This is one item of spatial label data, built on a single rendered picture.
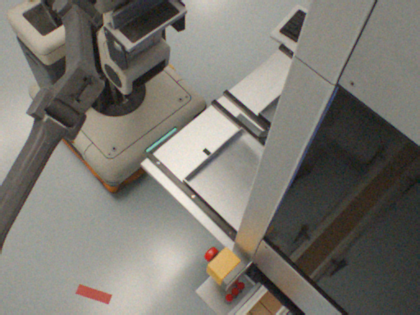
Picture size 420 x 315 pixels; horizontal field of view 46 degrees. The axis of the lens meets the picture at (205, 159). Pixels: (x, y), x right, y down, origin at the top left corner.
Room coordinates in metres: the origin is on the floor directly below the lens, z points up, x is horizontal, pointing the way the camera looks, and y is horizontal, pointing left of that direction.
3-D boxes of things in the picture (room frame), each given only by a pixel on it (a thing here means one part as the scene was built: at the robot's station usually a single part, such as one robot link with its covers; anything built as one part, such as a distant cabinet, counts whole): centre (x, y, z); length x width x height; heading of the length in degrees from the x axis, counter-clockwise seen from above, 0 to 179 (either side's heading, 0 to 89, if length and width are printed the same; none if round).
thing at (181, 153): (0.76, -0.21, 0.87); 0.70 x 0.48 x 0.02; 139
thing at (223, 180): (0.58, -0.15, 0.90); 0.34 x 0.26 x 0.04; 49
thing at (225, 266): (0.32, -0.08, 1.00); 0.08 x 0.07 x 0.07; 49
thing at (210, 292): (0.28, -0.10, 0.87); 0.14 x 0.13 x 0.02; 49
